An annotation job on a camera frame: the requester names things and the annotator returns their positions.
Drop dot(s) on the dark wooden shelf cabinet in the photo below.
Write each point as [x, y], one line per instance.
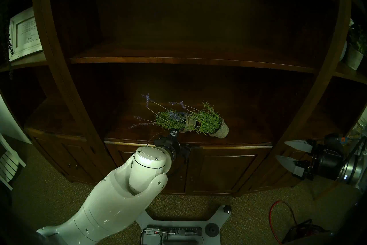
[200, 17]

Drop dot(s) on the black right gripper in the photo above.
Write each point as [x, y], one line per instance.
[327, 161]

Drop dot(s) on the dark trailing plant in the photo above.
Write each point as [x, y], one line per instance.
[10, 46]

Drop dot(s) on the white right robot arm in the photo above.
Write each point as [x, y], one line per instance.
[349, 169]

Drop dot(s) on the pale vase with white flowers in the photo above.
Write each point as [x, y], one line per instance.
[343, 50]

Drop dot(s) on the grey power strip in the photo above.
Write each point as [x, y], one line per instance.
[177, 230]

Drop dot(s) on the black round rubber cap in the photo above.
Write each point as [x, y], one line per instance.
[212, 230]

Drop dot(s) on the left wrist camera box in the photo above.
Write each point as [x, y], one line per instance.
[173, 133]

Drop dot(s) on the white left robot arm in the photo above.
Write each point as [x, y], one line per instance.
[109, 204]

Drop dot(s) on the white framed certificate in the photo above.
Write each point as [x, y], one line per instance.
[27, 32]

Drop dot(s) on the fake lavender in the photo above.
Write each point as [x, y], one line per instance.
[209, 121]
[169, 119]

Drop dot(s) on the black star knob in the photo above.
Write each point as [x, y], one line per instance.
[227, 208]

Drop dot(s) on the green plant in white pot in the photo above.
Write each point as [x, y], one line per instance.
[354, 57]

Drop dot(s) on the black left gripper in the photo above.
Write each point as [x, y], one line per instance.
[172, 148]

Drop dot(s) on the grey metal robot base plate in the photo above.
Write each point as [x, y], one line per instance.
[219, 217]

